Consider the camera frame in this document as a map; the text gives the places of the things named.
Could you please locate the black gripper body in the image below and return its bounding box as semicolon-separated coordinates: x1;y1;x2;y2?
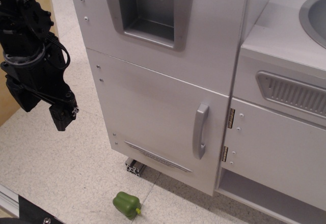
1;46;78;118

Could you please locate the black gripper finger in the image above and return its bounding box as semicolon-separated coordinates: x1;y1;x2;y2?
49;104;75;131

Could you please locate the silver fridge door handle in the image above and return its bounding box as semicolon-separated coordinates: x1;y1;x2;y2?
192;103;209;159

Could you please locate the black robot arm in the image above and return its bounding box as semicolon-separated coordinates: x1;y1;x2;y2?
1;0;78;131

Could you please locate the silver fridge emblem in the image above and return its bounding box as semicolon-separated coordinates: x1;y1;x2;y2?
124;141;193;173

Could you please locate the wooden board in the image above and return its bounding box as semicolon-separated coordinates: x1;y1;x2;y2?
1;0;58;126

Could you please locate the aluminium extrusion foot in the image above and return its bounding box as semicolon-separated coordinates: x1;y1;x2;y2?
125;157;146;177

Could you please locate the green toy bell pepper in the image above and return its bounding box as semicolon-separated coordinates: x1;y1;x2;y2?
113;191;141;219

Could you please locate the lower brass hinge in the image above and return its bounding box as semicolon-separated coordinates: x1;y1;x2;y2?
222;146;228;162

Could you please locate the brass hinge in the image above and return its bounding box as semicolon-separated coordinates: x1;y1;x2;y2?
228;108;235;129
222;146;228;162

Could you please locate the upper brass hinge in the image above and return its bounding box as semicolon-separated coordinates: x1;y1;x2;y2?
228;108;235;129

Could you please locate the white cabinet door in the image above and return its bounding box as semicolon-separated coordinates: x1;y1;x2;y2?
222;99;325;210

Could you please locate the silver vent panel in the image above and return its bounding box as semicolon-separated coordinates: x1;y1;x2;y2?
256;71;325;118

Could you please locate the grey toy sink basin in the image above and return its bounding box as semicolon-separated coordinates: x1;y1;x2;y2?
299;0;325;48

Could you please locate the aluminium rail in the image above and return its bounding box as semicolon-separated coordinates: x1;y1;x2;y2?
1;184;19;218

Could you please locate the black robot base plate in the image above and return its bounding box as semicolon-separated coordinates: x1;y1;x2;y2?
1;196;64;224

